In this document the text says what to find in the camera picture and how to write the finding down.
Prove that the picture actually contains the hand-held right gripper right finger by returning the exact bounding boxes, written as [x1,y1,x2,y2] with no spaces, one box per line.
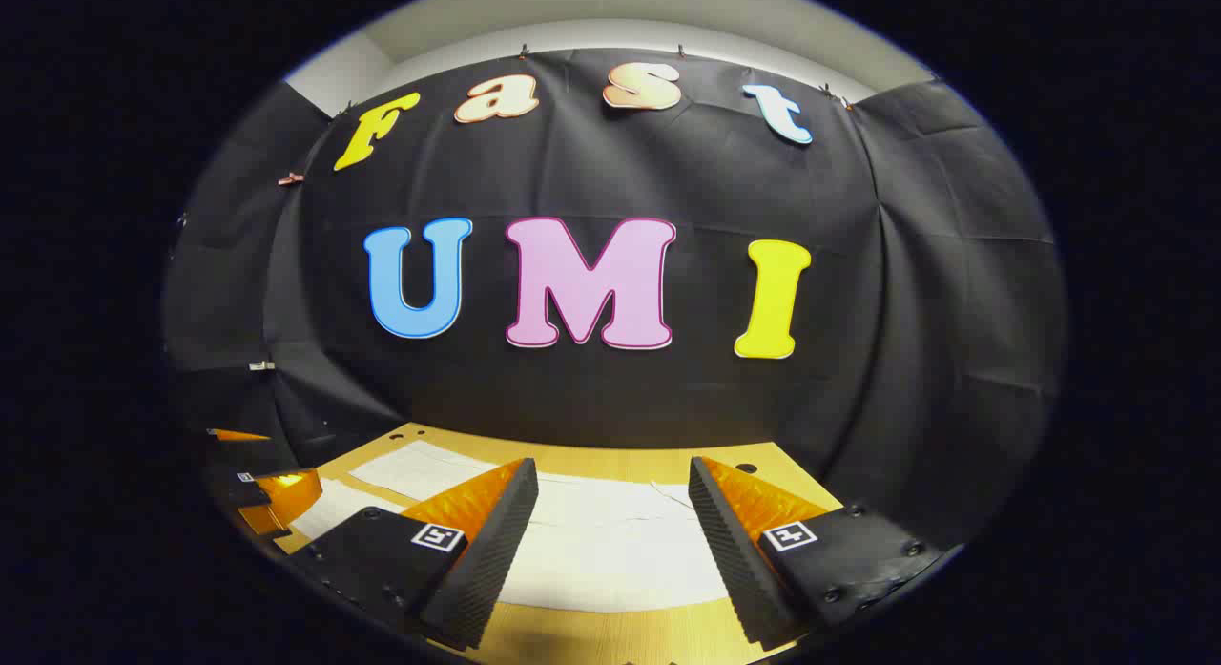
[689,456,945,648]

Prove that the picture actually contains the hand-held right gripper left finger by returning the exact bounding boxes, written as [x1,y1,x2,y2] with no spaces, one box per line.
[291,458,540,652]

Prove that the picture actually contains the white jeans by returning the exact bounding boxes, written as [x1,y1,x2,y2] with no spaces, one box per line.
[289,442,734,614]

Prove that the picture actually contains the black backdrop cloth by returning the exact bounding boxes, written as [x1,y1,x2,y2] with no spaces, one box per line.
[162,47,1067,551]

